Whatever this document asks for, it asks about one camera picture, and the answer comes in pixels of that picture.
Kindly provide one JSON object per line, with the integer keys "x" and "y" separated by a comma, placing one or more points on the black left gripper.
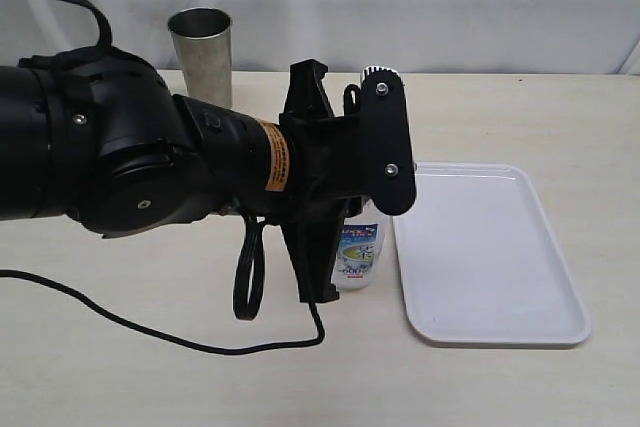
{"x": 325, "y": 180}

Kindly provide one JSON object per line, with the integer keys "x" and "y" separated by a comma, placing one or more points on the stainless steel cup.
{"x": 202, "y": 42}

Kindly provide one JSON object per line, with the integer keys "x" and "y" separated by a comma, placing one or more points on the white plastic tray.
{"x": 480, "y": 265}

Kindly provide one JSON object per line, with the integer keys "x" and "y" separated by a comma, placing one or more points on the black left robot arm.
{"x": 105, "y": 143}

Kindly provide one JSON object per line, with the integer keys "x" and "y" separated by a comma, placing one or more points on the clear plastic jar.
{"x": 359, "y": 248}

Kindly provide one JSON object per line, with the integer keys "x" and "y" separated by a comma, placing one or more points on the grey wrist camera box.
{"x": 379, "y": 158}

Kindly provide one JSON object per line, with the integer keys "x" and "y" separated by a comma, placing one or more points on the white backdrop curtain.
{"x": 494, "y": 36}

